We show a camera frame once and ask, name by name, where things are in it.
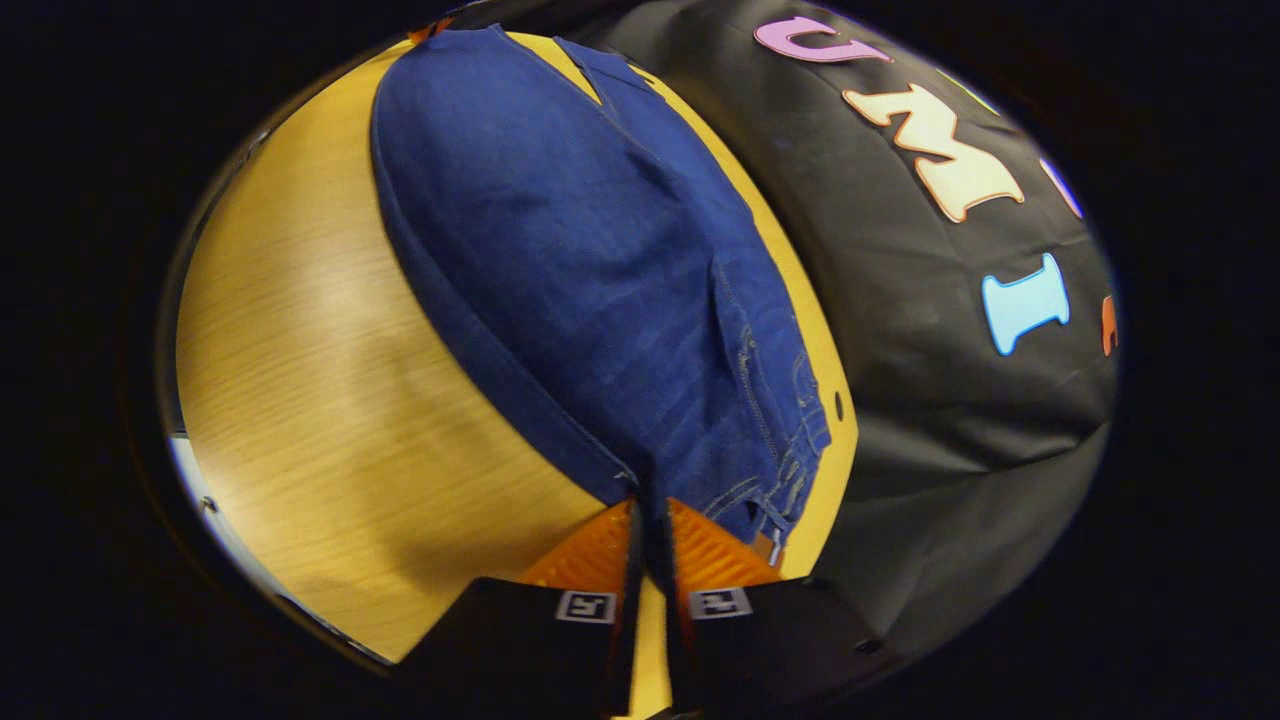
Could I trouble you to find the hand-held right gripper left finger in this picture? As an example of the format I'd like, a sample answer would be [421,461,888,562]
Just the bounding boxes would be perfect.
[400,498,643,716]

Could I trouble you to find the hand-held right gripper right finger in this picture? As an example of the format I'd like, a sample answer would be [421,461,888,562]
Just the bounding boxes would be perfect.
[665,497,891,716]

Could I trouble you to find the blue denim jeans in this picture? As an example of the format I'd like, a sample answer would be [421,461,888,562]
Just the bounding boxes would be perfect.
[370,25,833,591]

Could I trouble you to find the black backdrop cloth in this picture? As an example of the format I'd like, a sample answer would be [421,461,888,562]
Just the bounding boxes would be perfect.
[440,0,1121,651]

